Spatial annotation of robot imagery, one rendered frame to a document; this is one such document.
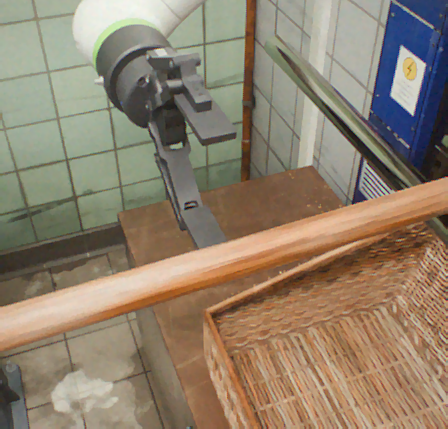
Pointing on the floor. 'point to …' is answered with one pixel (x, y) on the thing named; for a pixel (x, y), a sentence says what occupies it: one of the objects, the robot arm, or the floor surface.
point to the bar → (352, 125)
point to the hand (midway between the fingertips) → (214, 195)
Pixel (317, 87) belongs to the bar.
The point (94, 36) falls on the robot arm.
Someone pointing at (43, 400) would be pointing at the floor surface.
